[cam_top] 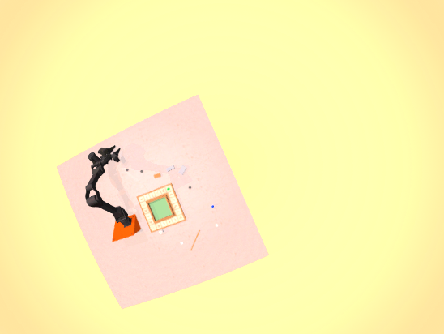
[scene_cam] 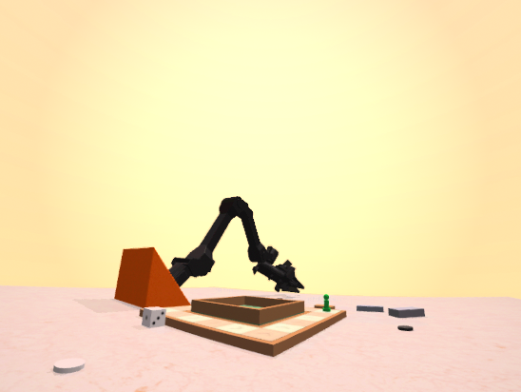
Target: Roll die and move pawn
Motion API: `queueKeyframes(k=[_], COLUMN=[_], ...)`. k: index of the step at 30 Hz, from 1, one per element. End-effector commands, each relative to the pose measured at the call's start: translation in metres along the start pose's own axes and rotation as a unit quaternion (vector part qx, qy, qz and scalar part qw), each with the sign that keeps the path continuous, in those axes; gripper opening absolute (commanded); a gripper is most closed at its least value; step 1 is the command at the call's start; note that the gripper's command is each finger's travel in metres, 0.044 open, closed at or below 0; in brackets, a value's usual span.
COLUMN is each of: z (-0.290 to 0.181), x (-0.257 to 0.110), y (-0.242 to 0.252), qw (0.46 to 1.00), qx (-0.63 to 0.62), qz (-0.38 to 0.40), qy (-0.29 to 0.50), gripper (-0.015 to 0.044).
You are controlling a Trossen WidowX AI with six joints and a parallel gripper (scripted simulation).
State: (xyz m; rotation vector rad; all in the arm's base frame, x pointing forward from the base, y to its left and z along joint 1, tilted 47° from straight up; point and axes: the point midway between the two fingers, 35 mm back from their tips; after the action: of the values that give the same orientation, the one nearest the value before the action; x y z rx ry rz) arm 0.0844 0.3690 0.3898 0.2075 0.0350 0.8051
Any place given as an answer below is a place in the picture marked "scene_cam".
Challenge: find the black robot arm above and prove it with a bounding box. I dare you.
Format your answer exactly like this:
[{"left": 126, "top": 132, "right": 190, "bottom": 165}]
[{"left": 168, "top": 196, "right": 279, "bottom": 287}]

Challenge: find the white flat round disc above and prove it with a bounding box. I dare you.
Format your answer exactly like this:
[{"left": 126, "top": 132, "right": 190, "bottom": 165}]
[{"left": 53, "top": 358, "right": 85, "bottom": 374}]

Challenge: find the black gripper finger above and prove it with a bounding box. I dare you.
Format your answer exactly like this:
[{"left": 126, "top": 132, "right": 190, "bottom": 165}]
[
  {"left": 287, "top": 272, "right": 305, "bottom": 289},
  {"left": 281, "top": 283, "right": 300, "bottom": 293}
]

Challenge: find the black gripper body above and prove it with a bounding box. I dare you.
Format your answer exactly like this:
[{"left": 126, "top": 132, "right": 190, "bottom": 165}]
[{"left": 267, "top": 265, "right": 295, "bottom": 292}]

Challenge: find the grey flat bar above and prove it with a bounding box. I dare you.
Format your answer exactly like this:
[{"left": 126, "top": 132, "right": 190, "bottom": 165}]
[{"left": 357, "top": 304, "right": 384, "bottom": 312}]

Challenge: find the green game pawn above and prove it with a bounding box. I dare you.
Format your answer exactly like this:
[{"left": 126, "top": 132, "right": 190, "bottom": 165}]
[{"left": 322, "top": 294, "right": 331, "bottom": 311}]

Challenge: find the white die with black pips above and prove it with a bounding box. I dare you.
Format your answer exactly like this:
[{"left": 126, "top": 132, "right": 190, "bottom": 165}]
[{"left": 142, "top": 307, "right": 167, "bottom": 328}]

